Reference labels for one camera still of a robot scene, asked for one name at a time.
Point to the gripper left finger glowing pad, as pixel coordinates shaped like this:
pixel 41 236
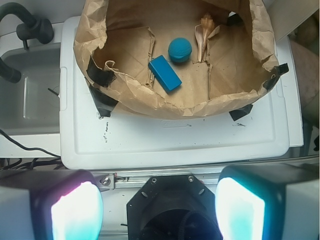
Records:
pixel 49 205

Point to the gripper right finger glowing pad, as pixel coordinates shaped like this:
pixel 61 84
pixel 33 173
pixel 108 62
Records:
pixel 273 201

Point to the blue rectangular block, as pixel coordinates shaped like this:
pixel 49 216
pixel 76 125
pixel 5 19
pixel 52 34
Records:
pixel 164 73

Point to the white plastic bin lid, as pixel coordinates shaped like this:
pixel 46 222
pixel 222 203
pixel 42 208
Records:
pixel 124 140

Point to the black tape strip right front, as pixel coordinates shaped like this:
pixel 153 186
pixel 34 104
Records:
pixel 240 112

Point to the black tape strip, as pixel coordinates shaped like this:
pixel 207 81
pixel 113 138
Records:
pixel 276 73
pixel 240 112
pixel 102 79

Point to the grey sink basin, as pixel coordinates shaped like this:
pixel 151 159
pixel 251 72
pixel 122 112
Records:
pixel 32 106

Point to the black tape strip left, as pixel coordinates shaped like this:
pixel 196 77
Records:
pixel 102 79

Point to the black tape strip right side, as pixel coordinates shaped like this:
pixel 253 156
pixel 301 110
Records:
pixel 276 73

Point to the brown paper bag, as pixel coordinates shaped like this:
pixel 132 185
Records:
pixel 125 35

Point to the teal blue ball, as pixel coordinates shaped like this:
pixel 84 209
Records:
pixel 179 50

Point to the tan conch seashell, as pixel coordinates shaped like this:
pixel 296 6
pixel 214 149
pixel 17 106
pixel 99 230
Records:
pixel 203 32

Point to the aluminium extrusion rail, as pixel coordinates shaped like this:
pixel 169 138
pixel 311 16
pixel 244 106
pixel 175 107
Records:
pixel 111 181

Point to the black octagonal mount plate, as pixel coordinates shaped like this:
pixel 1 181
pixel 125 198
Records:
pixel 182 211

